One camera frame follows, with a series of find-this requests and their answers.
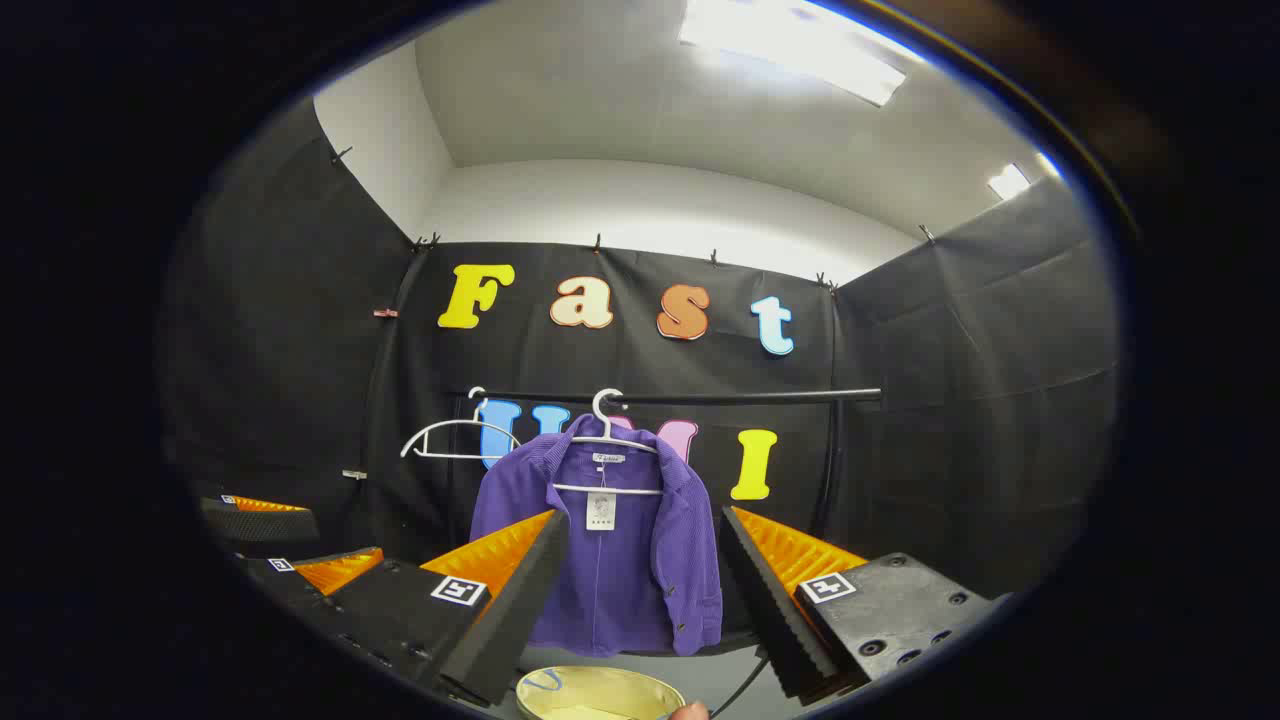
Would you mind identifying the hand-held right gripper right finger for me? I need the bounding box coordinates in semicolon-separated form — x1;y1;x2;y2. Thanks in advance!
720;505;1006;706

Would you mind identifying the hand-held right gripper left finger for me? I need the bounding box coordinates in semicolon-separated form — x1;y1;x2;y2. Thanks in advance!
330;508;571;709

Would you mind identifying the purple corduroy shirt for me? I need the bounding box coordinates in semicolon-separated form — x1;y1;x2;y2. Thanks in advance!
470;415;723;659

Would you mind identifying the cream laundry hamper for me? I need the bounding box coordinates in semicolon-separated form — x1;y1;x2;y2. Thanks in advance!
515;665;689;720

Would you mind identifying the white clothes hanger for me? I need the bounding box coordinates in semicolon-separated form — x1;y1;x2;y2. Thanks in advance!
400;387;523;461
553;388;666;498

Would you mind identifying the black clothes rack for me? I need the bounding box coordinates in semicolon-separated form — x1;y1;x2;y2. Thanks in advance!
468;388;883;546

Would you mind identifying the black backdrop cloth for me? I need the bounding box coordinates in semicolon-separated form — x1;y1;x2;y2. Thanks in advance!
165;95;1121;641

